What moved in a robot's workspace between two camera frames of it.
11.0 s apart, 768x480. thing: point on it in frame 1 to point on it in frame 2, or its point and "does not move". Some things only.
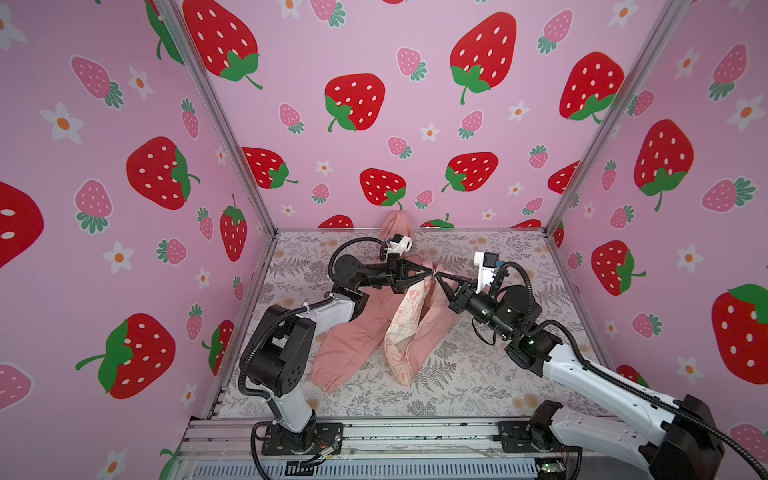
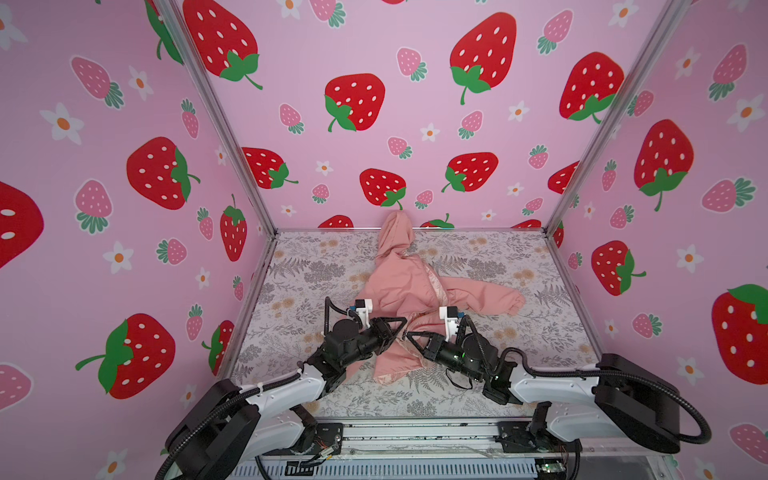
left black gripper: x=396 y=274 to x=377 y=335
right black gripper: x=459 y=294 to x=433 y=347
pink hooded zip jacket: x=405 y=328 does not move
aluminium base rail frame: x=234 y=450 does not move
